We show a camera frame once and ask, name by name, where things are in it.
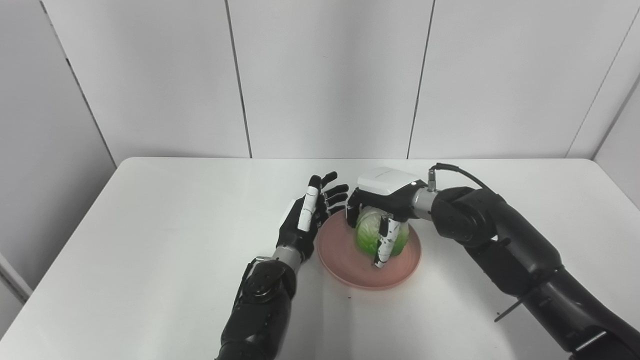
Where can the pink round plate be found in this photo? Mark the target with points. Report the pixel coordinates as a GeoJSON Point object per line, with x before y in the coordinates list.
{"type": "Point", "coordinates": [345, 260]}

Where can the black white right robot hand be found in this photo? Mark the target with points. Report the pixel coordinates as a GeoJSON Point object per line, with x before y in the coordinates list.
{"type": "Point", "coordinates": [390, 192]}

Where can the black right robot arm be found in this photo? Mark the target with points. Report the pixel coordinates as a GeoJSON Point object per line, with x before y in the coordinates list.
{"type": "Point", "coordinates": [500, 235]}

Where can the green white toy cabbage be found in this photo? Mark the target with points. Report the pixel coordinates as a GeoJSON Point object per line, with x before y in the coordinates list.
{"type": "Point", "coordinates": [367, 232]}

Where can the white door frame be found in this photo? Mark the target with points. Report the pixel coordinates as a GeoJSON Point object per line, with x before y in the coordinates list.
{"type": "Point", "coordinates": [12, 277]}

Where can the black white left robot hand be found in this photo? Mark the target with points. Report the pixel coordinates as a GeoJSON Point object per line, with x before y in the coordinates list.
{"type": "Point", "coordinates": [295, 232]}

